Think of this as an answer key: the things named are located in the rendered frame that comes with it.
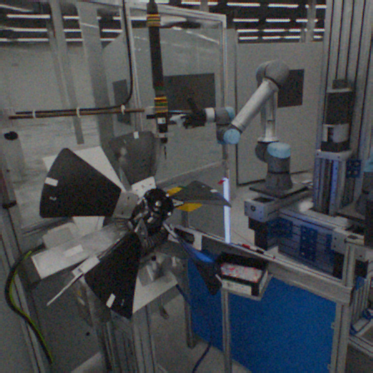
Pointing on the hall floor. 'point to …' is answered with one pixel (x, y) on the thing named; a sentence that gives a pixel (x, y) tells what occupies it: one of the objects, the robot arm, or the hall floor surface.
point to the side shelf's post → (103, 349)
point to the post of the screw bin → (226, 331)
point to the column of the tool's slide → (26, 302)
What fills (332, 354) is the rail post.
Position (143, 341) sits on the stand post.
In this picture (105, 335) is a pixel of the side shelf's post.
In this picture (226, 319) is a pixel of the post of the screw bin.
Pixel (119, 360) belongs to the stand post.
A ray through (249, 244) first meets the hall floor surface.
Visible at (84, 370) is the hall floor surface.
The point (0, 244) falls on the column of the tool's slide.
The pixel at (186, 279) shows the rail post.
